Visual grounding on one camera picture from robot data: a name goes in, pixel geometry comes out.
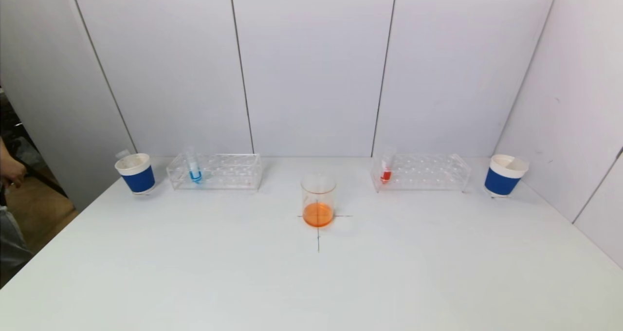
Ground clear glass beaker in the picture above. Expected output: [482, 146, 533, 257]
[300, 172, 337, 228]

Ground white paper cup blue sleeve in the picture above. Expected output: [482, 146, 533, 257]
[484, 154, 530, 197]
[114, 153, 156, 194]

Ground bare hand of person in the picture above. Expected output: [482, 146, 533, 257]
[0, 139, 26, 188]

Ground grey trousers of person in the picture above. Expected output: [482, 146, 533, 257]
[0, 205, 31, 271]

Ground test tube with blue pigment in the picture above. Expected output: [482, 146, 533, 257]
[184, 146, 203, 184]

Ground test tube with red pigment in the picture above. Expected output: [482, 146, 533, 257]
[380, 146, 398, 184]

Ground clear acrylic test tube rack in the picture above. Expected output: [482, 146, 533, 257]
[371, 152, 472, 193]
[166, 153, 263, 191]

